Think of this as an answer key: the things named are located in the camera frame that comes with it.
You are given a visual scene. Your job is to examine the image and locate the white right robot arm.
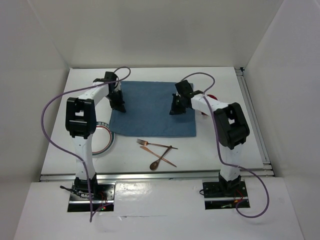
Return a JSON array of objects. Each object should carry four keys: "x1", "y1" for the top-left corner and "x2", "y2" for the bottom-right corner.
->
[{"x1": 169, "y1": 80, "x2": 250, "y2": 196}]

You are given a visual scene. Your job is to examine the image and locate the red enamel mug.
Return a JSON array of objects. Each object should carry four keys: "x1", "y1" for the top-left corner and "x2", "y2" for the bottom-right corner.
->
[{"x1": 201, "y1": 93, "x2": 219, "y2": 117}]

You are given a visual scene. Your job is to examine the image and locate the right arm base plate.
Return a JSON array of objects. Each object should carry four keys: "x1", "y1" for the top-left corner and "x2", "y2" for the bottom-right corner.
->
[{"x1": 199, "y1": 181, "x2": 250, "y2": 210}]

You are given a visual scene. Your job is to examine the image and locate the aluminium front rail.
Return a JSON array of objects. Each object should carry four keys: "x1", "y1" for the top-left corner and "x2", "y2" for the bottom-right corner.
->
[{"x1": 38, "y1": 167, "x2": 275, "y2": 182}]

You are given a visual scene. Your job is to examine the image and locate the copper knife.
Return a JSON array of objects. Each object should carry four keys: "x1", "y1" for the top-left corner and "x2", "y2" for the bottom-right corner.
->
[{"x1": 140, "y1": 146, "x2": 177, "y2": 167}]

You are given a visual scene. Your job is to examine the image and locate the blue cloth placemat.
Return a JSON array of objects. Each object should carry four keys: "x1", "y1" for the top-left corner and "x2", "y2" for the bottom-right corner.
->
[{"x1": 109, "y1": 81, "x2": 197, "y2": 138}]

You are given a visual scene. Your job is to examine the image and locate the copper spoon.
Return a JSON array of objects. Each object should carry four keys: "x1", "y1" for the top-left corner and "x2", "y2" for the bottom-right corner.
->
[{"x1": 149, "y1": 146, "x2": 173, "y2": 171}]

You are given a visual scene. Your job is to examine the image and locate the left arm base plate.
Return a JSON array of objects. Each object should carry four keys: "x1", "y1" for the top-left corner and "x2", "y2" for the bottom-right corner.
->
[{"x1": 59, "y1": 181, "x2": 116, "y2": 213}]

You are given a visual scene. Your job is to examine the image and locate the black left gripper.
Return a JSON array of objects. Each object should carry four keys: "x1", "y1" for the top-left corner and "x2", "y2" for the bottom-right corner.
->
[{"x1": 105, "y1": 89, "x2": 125, "y2": 113}]

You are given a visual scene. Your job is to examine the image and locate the white plate green red rim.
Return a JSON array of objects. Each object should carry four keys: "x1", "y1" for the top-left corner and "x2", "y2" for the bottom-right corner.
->
[{"x1": 91, "y1": 121, "x2": 116, "y2": 157}]

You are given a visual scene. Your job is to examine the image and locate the copper fork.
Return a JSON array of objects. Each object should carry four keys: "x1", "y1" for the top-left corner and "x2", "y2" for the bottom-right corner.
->
[{"x1": 136, "y1": 138, "x2": 170, "y2": 148}]

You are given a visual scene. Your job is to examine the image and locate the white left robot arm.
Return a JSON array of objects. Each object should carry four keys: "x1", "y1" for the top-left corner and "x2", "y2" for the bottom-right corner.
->
[{"x1": 65, "y1": 71, "x2": 126, "y2": 200}]

